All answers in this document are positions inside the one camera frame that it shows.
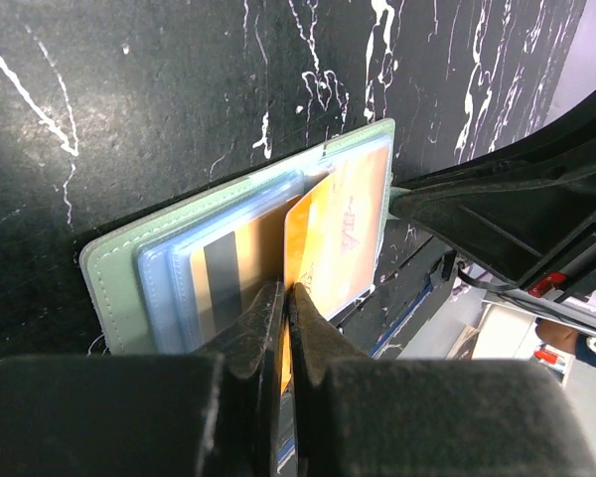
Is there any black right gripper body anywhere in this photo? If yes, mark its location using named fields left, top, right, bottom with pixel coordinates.
left=469, top=69, right=596, bottom=344

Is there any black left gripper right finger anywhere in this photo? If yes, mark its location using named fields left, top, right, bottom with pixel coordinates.
left=287, top=284, right=596, bottom=476

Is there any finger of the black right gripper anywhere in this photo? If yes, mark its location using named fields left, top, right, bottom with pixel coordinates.
left=389, top=147, right=596, bottom=287

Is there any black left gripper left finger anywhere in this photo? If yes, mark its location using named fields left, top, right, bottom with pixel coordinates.
left=0, top=281, right=284, bottom=476

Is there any orange credit card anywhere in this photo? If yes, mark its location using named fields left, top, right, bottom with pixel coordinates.
left=279, top=171, right=340, bottom=397
left=321, top=142, right=390, bottom=317
left=190, top=195, right=300, bottom=343

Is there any green card holder wallet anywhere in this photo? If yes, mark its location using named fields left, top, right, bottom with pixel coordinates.
left=79, top=118, right=395, bottom=355

